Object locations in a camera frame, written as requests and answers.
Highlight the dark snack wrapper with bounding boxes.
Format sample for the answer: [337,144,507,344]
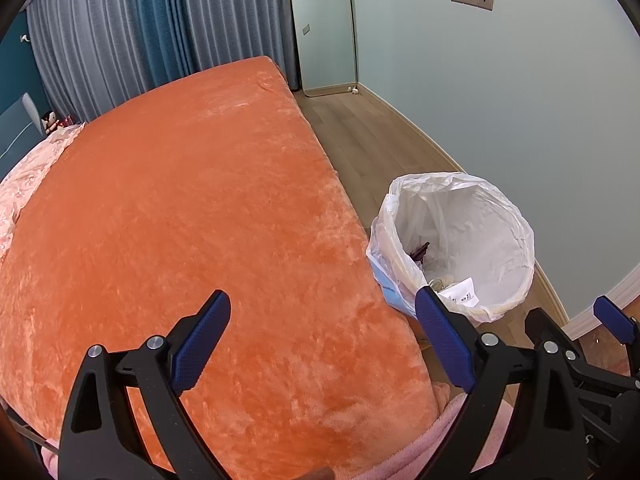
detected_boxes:
[409,242,431,264]

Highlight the white hotel nursing kit packet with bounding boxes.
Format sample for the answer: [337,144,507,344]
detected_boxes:
[439,278,480,308]

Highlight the white lined trash bin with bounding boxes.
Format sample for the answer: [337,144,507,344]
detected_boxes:
[366,172,536,325]

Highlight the orange bed blanket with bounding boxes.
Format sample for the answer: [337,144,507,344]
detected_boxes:
[1,58,446,479]

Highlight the pink bed sheet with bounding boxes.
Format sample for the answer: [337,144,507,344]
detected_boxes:
[0,122,86,260]

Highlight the plush toy by headboard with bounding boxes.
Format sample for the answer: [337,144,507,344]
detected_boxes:
[40,110,75,136]

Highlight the blue padded headboard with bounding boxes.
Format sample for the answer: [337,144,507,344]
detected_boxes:
[0,93,44,179]

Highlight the grey blue curtain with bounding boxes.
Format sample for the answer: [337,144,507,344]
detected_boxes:
[26,0,300,122]

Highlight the leaning floor mirror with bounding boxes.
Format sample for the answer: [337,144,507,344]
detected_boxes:
[292,0,357,98]

